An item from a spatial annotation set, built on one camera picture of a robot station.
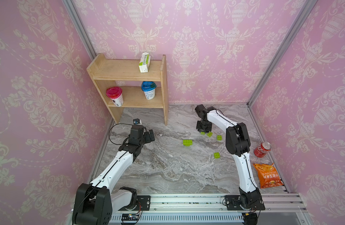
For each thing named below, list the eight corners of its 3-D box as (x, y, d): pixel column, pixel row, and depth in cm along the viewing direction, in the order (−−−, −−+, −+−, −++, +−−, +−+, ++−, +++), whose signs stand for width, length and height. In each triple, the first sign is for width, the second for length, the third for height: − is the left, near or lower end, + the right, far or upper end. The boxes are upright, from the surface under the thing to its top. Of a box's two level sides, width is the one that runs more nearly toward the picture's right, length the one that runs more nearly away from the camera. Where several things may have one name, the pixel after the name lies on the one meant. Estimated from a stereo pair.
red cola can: (255, 158, 91) (263, 151, 83) (252, 149, 95) (259, 141, 87) (264, 158, 91) (274, 151, 83) (261, 149, 95) (269, 141, 87)
